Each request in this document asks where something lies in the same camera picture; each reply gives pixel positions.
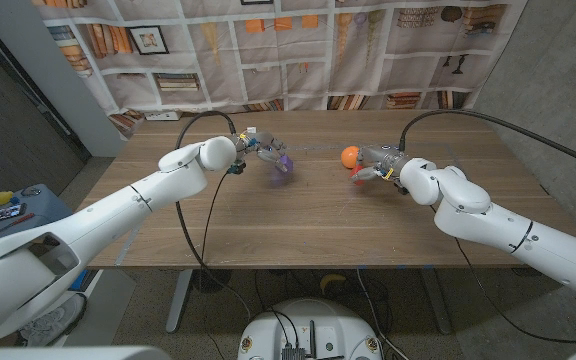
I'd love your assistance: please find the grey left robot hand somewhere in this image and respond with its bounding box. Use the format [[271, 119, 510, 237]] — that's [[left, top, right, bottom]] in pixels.
[[226, 130, 290, 176]]

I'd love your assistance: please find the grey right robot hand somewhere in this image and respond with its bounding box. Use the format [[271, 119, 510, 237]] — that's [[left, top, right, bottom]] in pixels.
[[350, 144, 412, 190]]

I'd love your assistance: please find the purple magnetic block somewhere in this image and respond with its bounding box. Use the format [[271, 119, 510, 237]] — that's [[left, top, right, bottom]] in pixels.
[[274, 153, 295, 175]]

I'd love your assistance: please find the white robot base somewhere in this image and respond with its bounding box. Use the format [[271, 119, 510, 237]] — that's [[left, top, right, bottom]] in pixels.
[[236, 298, 383, 360]]

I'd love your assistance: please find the orange ball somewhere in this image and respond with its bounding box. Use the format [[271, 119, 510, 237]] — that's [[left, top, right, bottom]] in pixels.
[[340, 145, 362, 170]]

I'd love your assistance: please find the printed bookshelf backdrop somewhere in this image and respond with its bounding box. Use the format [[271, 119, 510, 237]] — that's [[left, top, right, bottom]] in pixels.
[[31, 0, 529, 139]]

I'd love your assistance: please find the white power strip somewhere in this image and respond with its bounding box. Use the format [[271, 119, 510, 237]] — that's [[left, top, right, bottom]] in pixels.
[[144, 110, 184, 122]]

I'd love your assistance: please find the yellow banana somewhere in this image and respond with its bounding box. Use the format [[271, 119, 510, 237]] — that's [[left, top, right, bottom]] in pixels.
[[319, 272, 348, 295]]

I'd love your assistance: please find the black round fan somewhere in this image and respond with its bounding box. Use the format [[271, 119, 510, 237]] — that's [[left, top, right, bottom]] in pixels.
[[191, 268, 233, 295]]

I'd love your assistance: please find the grey table leg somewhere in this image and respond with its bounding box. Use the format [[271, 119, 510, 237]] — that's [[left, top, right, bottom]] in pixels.
[[420, 267, 454, 335]]

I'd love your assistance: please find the white table leg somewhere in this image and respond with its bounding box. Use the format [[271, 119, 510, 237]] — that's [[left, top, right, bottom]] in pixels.
[[165, 268, 194, 335]]

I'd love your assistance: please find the red screwdriver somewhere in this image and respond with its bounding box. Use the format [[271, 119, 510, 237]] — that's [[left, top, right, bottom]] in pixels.
[[0, 212, 36, 242]]

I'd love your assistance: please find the grey sneaker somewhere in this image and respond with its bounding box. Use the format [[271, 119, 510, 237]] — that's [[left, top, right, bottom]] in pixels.
[[17, 293, 88, 347]]

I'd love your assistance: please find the white robot torso edge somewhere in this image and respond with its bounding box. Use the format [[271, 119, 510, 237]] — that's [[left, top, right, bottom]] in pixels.
[[0, 344, 172, 360]]

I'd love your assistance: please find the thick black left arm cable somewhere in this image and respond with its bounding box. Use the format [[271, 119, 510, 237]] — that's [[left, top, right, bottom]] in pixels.
[[174, 110, 253, 321]]

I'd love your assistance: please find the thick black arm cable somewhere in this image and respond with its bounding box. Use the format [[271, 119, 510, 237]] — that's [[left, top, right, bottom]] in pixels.
[[174, 110, 253, 321], [398, 109, 576, 175]]

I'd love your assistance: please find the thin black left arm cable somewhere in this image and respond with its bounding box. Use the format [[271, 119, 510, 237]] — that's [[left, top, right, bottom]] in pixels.
[[198, 172, 230, 360]]

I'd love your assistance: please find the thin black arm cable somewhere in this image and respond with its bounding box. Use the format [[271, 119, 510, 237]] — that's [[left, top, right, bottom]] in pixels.
[[429, 203, 576, 346], [198, 172, 230, 360]]

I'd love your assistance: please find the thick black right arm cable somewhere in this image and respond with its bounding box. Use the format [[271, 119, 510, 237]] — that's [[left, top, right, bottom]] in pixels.
[[398, 109, 576, 175]]

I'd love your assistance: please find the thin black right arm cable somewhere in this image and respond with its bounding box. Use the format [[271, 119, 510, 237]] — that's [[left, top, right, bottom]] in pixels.
[[429, 203, 576, 346]]

